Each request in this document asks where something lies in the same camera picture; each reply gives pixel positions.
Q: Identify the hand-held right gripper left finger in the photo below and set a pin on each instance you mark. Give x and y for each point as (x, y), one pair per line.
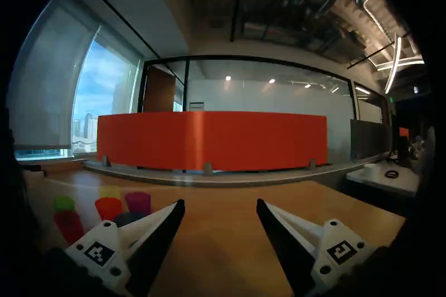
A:
(104, 241)

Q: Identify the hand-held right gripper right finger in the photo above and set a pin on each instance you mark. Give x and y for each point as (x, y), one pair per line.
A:
(334, 241)

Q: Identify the blue plastic cup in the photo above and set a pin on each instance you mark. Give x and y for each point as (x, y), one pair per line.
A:
(127, 218)

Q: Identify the orange plastic cup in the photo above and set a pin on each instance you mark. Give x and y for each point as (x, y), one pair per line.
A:
(108, 207)

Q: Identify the red plastic cup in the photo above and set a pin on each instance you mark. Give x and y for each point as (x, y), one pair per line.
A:
(69, 225)

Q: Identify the yellow plastic cup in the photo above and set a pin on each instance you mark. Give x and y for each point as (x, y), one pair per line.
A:
(109, 191)

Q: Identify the purple plastic cup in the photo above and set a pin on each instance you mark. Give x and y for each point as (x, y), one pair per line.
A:
(138, 202)

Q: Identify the green plastic cup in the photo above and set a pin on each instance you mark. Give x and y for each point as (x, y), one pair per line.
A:
(63, 203)

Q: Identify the white desk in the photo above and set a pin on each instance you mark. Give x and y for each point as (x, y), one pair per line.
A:
(386, 178)

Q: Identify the grey desk screen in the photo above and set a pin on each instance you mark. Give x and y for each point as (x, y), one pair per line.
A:
(369, 138)

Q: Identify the red desk screen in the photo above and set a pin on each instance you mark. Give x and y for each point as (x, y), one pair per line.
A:
(212, 140)

